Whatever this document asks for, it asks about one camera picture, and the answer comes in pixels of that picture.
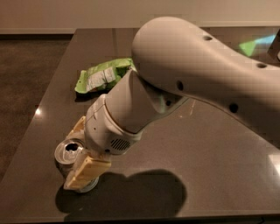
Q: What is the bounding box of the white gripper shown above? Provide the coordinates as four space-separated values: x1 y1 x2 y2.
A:
64 94 142 190

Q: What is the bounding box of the white green 7up can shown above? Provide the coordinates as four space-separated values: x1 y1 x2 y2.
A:
54 138 84 179

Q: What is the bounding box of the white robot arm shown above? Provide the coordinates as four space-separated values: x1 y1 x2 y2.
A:
64 17 280 192

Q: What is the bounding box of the green chip bag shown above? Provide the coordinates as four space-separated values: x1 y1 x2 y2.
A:
74 58 136 95

